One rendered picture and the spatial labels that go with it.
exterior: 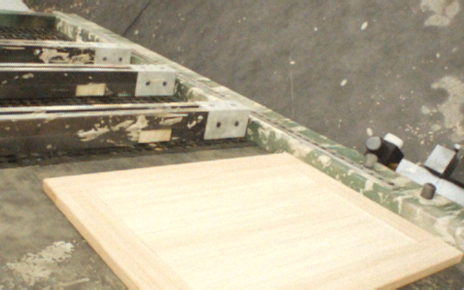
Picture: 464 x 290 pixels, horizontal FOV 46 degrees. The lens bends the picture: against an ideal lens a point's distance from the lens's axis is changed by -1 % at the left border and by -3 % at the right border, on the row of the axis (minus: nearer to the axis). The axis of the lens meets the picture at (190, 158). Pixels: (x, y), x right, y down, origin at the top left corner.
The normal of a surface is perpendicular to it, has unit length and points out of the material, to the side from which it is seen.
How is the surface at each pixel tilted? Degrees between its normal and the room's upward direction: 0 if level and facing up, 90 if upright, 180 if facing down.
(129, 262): 58
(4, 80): 90
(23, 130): 90
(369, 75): 0
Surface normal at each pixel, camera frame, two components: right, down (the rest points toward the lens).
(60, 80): 0.57, 0.40
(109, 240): 0.18, -0.91
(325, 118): -0.59, -0.41
